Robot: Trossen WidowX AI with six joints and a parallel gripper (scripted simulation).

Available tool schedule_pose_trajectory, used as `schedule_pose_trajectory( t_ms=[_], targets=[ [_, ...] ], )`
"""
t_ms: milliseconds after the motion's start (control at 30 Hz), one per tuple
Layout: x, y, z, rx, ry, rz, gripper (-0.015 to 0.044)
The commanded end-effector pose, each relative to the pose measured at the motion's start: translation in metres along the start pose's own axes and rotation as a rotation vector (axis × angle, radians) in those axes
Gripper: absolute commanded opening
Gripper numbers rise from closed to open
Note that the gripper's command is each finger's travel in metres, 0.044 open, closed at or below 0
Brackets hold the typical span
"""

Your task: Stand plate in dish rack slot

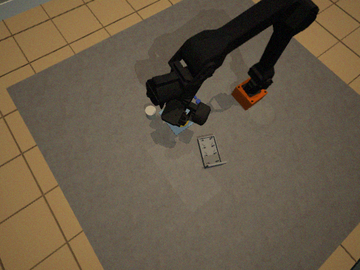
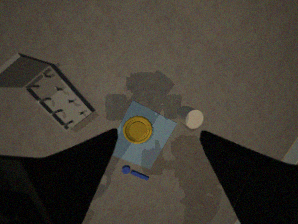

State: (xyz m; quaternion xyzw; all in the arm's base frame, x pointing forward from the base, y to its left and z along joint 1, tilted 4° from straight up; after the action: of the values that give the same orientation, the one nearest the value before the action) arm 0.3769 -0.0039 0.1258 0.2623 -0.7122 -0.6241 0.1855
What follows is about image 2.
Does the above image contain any grey dish rack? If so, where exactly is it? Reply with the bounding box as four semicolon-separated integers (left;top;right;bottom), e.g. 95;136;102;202
0;53;95;132

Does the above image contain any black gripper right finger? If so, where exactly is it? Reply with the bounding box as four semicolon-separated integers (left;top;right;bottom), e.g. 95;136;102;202
199;131;298;224

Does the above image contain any blue-grey flat mat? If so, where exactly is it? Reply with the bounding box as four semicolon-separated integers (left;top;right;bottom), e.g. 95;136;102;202
112;100;177;169

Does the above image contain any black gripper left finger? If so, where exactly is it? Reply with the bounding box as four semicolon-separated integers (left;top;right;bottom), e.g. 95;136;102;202
0;128;118;224

